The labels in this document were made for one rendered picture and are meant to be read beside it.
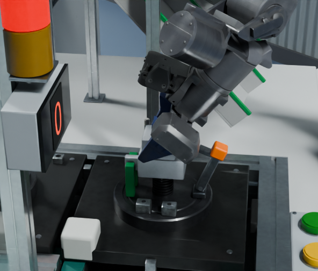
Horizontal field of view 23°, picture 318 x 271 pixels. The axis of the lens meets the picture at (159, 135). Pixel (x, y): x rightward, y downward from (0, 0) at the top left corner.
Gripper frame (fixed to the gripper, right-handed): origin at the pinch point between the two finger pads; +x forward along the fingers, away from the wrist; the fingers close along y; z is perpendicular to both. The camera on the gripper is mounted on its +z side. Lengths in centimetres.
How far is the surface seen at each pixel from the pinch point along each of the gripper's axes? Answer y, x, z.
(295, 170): -28.9, 3.9, -30.3
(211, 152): 0.8, -3.2, -6.8
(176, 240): 8.3, 6.5, -9.7
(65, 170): -6.9, 18.0, 4.8
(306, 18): -263, 39, -81
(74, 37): -144, 65, 6
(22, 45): 21.4, -9.7, 22.1
